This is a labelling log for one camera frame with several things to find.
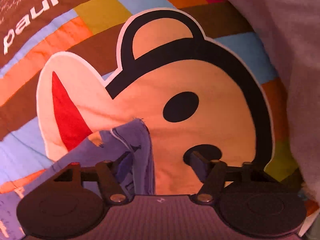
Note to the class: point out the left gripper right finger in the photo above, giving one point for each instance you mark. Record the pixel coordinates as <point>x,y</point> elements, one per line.
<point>211,174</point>

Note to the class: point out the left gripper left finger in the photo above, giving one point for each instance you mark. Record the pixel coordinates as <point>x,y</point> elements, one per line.
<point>110,175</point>

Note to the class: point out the blue patterned kids pants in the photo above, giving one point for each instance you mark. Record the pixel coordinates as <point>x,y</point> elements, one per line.
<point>65,200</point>

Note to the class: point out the colourful paul frank bedspread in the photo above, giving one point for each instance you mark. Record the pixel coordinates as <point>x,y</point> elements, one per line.
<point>198,76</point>

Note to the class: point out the grey lilac duvet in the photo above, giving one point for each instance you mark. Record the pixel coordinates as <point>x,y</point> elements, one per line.
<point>289,30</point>

